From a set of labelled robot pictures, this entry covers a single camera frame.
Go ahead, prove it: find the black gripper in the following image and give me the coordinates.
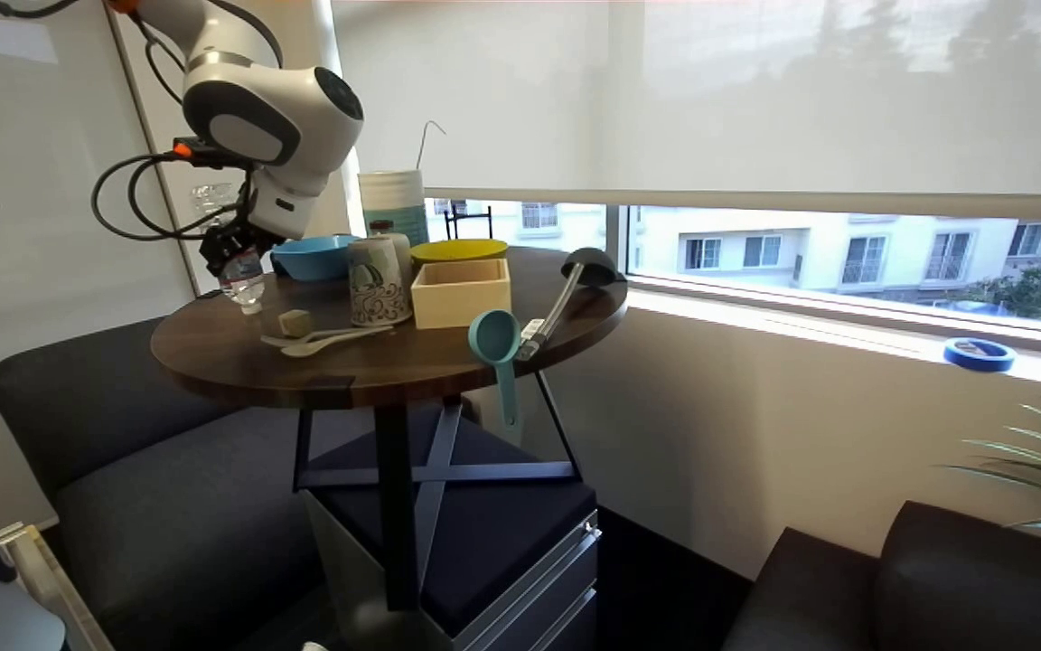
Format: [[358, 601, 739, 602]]
[[199, 215, 278, 290]]

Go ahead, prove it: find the clear plastic water bottle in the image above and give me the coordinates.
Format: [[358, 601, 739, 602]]
[[222, 265, 271, 318]]

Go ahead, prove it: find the blue bowl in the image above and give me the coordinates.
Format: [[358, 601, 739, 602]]
[[271, 230, 360, 290]]

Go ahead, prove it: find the white plastic fork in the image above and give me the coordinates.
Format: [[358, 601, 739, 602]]
[[258, 318, 397, 354]]

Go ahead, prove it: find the white and teal canister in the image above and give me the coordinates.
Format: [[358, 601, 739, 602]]
[[353, 167, 434, 250]]

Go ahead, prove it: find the yellow plate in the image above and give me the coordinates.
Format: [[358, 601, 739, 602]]
[[407, 236, 513, 266]]

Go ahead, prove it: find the white wooden box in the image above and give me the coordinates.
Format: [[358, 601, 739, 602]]
[[407, 256, 513, 332]]

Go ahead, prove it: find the dark gray sofa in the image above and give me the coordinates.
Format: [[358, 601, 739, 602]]
[[0, 313, 346, 651]]

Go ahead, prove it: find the teal measuring scoop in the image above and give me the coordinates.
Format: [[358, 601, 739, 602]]
[[465, 306, 527, 426]]

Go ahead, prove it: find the black metal table base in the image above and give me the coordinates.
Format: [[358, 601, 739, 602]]
[[288, 390, 585, 617]]

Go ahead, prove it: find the gray filing cabinet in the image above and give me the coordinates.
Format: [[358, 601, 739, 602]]
[[299, 408, 606, 651]]

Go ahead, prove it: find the white roller blind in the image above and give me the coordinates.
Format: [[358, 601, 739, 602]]
[[334, 0, 1041, 229]]

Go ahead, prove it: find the blue dish on sill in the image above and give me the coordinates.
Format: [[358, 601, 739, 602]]
[[941, 336, 1021, 375]]

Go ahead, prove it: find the dark armchair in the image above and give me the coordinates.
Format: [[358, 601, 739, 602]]
[[719, 499, 1041, 651]]

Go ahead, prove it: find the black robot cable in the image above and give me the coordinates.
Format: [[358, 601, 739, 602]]
[[86, 148, 251, 244]]

